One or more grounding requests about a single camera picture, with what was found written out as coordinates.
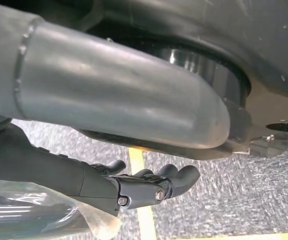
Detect clear plastic film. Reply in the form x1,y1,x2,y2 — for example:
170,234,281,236
0,179,123,240

